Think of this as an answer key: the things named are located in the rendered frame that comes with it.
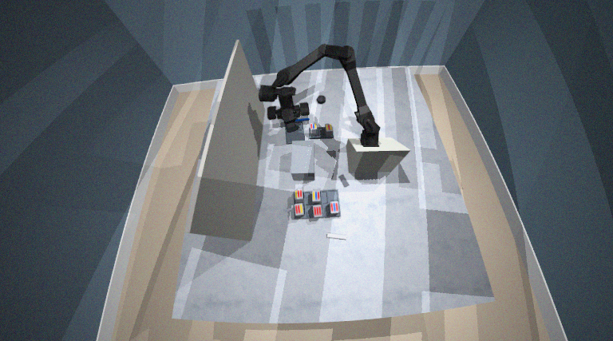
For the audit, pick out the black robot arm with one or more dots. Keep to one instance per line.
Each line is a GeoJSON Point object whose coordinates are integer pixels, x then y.
{"type": "Point", "coordinates": [345, 54]}

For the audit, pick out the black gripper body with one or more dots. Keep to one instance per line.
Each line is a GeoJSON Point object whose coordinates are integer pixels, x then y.
{"type": "Point", "coordinates": [272, 112]}

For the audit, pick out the grey wall panel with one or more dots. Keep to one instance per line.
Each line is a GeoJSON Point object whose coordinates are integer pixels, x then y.
{"type": "Point", "coordinates": [224, 196]}

